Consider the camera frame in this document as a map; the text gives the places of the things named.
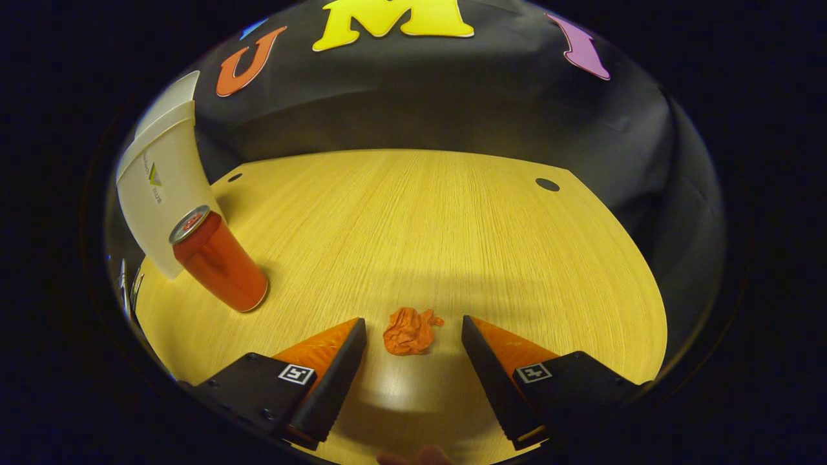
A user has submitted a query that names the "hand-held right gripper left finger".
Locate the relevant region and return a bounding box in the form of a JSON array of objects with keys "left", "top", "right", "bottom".
[{"left": 178, "top": 316, "right": 368, "bottom": 451}]

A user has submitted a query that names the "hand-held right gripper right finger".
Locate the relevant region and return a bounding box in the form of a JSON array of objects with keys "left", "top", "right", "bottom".
[{"left": 461, "top": 315, "right": 653, "bottom": 451}]

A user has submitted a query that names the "orange paper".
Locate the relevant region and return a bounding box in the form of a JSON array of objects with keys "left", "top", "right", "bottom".
[{"left": 382, "top": 307, "right": 445, "bottom": 357}]

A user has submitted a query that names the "red pop can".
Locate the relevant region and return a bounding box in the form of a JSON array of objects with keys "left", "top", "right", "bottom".
[{"left": 169, "top": 205, "right": 269, "bottom": 313}]

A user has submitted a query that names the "white desktop garbage bin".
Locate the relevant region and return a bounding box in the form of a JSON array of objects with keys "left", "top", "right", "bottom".
[{"left": 115, "top": 70, "right": 224, "bottom": 280}]

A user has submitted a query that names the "wooden desktop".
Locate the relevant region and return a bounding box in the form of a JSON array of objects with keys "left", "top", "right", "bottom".
[{"left": 132, "top": 149, "right": 669, "bottom": 465}]

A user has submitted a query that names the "black backdrop cloth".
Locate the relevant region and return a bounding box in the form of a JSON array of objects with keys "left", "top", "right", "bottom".
[{"left": 107, "top": 0, "right": 729, "bottom": 362}]

